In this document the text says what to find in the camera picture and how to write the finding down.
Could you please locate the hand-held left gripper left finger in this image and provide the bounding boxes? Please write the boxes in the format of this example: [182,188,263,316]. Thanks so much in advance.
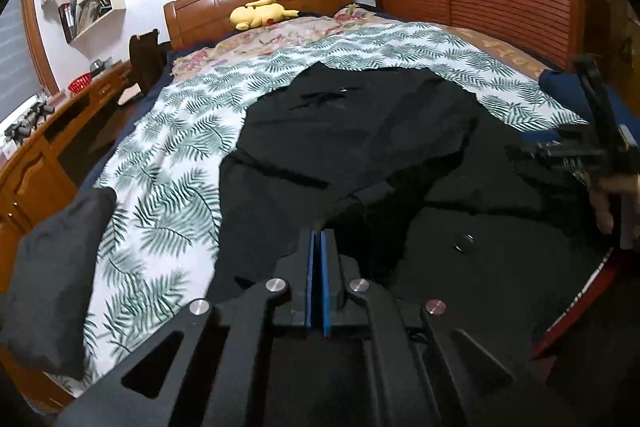
[50,229,317,427]

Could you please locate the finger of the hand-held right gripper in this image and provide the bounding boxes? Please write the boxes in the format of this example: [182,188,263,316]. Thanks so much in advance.
[570,54,631,180]
[505,138,601,175]

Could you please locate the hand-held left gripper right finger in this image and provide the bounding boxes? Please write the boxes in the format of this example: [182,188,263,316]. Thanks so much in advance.
[320,229,566,427]

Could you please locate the black button coat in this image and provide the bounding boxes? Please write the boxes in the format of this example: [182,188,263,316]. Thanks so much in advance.
[207,62,613,348]

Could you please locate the person's right hand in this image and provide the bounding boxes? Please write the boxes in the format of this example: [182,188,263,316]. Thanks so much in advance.
[589,174,640,235]

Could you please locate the blue folded garment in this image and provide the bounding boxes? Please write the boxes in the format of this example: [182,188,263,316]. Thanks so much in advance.
[539,69,640,132]

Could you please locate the orange printed blanket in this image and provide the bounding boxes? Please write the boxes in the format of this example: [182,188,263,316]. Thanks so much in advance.
[442,24,553,80]

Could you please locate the leaf print bed sheet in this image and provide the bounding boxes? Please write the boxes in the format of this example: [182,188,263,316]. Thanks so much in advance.
[82,22,588,385]

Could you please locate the grey folded garment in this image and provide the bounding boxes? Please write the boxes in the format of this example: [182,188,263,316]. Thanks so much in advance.
[0,187,118,380]

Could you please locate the floral quilt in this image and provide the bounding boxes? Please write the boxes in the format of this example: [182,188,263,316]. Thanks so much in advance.
[170,4,401,75]

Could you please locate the dark chair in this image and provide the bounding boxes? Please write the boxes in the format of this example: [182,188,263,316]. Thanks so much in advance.
[129,29,168,96]

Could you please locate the yellow plush toy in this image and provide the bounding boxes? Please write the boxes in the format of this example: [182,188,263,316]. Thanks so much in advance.
[229,0,300,32]

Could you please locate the wooden desk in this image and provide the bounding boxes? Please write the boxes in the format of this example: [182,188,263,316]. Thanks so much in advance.
[0,59,136,408]

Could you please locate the wooden bed headboard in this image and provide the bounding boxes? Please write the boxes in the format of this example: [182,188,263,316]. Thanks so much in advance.
[163,0,353,50]

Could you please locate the stack of papers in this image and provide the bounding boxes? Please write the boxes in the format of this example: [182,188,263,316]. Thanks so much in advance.
[77,0,112,25]

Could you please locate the black binders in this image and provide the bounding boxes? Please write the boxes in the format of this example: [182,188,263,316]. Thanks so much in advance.
[59,2,78,42]

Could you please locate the grey window blind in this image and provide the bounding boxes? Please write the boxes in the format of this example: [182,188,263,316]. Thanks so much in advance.
[0,7,42,122]

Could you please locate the wooden window frame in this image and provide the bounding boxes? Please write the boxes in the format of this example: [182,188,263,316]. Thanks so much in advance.
[20,0,59,95]

